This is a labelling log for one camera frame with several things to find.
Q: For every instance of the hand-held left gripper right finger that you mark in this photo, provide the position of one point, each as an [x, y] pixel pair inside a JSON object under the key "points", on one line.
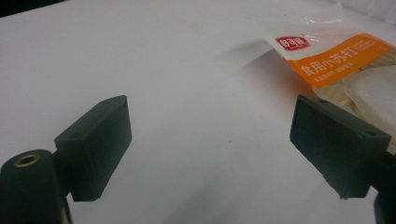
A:
{"points": [[336, 146]]}

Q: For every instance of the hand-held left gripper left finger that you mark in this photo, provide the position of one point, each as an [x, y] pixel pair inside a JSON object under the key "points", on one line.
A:
{"points": [[93, 146]]}

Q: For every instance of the orange and white powder packet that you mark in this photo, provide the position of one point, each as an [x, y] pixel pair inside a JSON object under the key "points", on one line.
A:
{"points": [[345, 65]]}

